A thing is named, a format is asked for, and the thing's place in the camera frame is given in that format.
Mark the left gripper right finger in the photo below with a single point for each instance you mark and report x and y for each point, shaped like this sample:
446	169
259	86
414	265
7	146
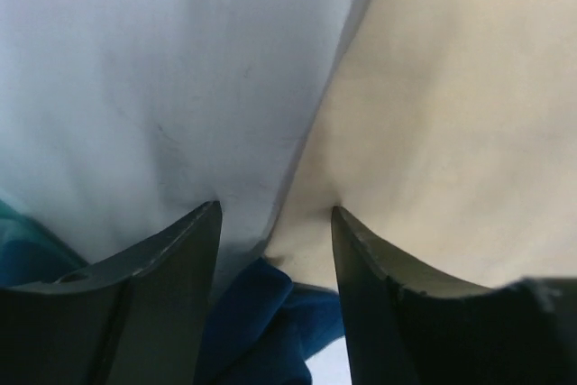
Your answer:
407	322

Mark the teal plastic basket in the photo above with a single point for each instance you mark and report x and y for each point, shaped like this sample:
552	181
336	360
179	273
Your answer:
16	227

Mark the blue t shirt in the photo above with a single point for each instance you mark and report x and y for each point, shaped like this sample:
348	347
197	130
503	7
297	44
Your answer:
264	329

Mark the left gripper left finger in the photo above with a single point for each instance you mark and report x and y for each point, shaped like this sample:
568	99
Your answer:
136	317

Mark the beige t shirt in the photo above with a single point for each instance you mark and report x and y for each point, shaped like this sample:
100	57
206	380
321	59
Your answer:
449	129

